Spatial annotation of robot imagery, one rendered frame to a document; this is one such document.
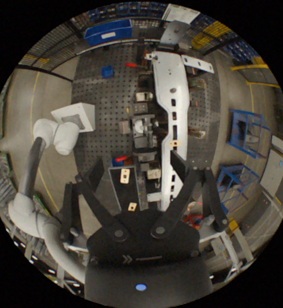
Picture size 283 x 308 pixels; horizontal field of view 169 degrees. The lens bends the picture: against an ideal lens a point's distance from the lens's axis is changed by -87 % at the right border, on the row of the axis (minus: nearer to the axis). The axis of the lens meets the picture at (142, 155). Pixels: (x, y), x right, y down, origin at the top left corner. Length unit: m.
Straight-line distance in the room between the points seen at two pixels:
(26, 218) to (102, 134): 0.90
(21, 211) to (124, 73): 1.15
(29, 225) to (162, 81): 0.98
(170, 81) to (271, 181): 8.08
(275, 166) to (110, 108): 8.29
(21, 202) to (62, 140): 0.49
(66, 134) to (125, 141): 0.52
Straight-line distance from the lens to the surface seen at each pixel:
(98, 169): 0.18
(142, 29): 0.73
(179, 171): 0.17
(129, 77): 1.00
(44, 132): 0.74
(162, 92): 0.67
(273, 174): 8.17
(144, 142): 0.49
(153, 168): 0.65
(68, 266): 0.28
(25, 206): 0.52
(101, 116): 0.97
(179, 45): 0.86
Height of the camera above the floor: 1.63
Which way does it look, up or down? 68 degrees down
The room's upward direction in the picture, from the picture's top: 169 degrees clockwise
